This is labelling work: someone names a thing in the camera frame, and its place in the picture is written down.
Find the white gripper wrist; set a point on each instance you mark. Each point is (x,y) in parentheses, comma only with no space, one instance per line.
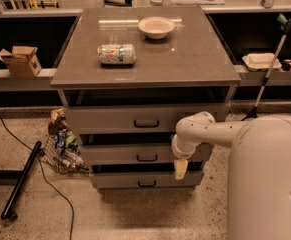
(179,150)

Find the grey drawer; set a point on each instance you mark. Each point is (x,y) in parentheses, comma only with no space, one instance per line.
(127,154)
(145,180)
(135,119)

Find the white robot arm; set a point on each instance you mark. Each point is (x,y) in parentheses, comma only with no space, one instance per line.
(200,128)

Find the grey bottom drawer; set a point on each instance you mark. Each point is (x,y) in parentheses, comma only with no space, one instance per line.
(145,180)

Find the grey top drawer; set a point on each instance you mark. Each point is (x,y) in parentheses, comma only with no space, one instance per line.
(135,119)

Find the grey drawer cabinet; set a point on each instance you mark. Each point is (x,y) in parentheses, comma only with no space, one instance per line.
(188,66)

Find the green white soda can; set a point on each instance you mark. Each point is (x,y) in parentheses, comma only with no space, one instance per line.
(116,54)

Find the white foam takeout container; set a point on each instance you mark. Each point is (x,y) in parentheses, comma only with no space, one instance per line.
(260,61)

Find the white paper bowl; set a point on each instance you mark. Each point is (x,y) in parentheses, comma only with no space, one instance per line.
(156,27)

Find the yellow black tape measure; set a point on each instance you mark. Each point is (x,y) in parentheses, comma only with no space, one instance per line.
(286,65)

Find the black metal leg bar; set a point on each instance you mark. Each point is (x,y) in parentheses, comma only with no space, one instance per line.
(8,211)

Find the grabber reacher stick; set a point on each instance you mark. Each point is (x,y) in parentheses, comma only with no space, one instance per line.
(285,26)

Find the brown cardboard box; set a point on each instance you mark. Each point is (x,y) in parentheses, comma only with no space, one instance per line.
(22,61)

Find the wire basket with trash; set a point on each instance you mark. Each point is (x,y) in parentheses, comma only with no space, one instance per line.
(61,151)

